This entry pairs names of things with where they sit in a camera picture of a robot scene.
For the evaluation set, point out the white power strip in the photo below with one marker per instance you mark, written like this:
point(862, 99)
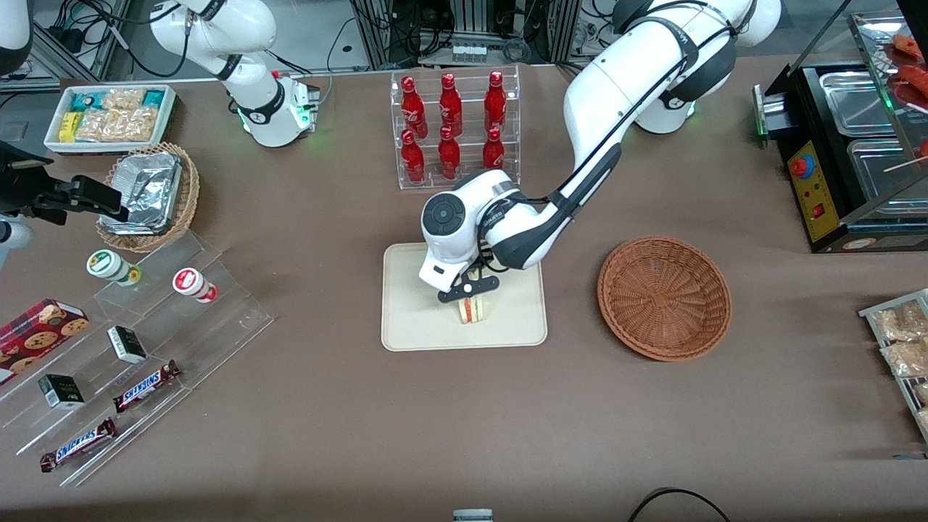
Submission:
point(468, 52)

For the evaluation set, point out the red cookie box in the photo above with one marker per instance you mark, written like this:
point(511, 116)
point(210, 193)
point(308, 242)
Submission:
point(36, 337)

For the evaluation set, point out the triangle sandwich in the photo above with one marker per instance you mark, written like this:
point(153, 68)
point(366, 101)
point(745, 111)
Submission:
point(473, 312)

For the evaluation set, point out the red sausages in case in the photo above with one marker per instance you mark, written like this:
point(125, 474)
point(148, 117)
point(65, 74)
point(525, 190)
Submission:
point(915, 72)

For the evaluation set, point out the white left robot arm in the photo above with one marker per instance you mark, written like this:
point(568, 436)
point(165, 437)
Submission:
point(616, 94)

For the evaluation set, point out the yellow snack packet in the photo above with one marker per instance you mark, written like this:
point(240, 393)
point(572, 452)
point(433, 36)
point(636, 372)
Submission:
point(69, 127)

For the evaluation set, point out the red cola bottle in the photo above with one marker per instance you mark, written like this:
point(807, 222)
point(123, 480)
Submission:
point(414, 109)
point(450, 107)
point(449, 159)
point(413, 161)
point(495, 105)
point(494, 156)

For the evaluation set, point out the clear acrylic stepped display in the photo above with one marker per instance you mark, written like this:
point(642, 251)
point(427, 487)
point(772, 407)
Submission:
point(181, 341)

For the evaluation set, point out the green lid yogurt cup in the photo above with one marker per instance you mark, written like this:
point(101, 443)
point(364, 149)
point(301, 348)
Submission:
point(105, 264)

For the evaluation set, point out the grey device edge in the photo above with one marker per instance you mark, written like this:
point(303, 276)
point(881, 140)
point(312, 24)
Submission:
point(473, 516)

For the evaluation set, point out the black hot food display case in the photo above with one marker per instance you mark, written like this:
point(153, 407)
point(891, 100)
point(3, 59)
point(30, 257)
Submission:
point(815, 203)

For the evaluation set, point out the steel pan in case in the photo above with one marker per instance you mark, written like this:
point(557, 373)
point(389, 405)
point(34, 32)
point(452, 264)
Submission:
point(855, 101)
point(877, 177)

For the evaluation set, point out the teal snack packet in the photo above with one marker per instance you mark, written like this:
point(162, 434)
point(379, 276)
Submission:
point(85, 100)
point(154, 98)

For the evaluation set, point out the small black carton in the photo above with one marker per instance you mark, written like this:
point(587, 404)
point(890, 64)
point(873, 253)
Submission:
point(127, 344)
point(61, 391)

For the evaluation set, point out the white rectangular snack bin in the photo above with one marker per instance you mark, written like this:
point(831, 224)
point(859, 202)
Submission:
point(54, 141)

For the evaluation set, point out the clear acrylic bottle rack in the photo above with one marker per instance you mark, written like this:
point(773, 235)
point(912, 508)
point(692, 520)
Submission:
point(467, 181)

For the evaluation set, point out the aluminium frame rack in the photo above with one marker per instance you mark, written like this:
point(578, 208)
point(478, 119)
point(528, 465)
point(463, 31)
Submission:
point(391, 29)

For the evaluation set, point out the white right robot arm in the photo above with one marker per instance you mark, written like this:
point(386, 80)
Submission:
point(254, 109)

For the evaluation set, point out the red lid yogurt cup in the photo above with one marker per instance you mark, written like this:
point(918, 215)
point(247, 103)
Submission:
point(190, 281)

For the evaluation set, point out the silver foil wrapped pack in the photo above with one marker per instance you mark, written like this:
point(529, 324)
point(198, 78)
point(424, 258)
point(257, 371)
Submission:
point(130, 226)
point(148, 181)

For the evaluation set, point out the wooden skewer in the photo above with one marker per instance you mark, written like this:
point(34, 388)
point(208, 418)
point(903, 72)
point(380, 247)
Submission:
point(906, 164)

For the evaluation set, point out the snickers chocolate bar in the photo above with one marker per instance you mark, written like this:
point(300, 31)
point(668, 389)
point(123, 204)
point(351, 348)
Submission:
point(78, 444)
point(145, 386)

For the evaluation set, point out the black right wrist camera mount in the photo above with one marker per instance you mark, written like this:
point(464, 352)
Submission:
point(22, 177)

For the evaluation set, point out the clear fried snack bag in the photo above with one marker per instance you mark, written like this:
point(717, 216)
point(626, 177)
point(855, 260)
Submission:
point(922, 395)
point(899, 322)
point(906, 359)

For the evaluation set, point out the aluminium frame beam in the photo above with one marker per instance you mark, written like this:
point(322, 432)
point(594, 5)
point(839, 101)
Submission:
point(80, 43)

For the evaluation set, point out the clear rice cracker bag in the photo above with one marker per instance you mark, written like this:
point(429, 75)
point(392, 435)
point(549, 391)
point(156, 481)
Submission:
point(123, 98)
point(116, 125)

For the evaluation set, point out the light wicker basket with foil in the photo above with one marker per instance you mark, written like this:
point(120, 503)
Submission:
point(187, 196)

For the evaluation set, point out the beige plastic tray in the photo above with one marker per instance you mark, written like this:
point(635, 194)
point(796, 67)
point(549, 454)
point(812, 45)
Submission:
point(413, 319)

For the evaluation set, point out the brown wicker basket round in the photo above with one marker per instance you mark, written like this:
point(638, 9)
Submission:
point(663, 297)

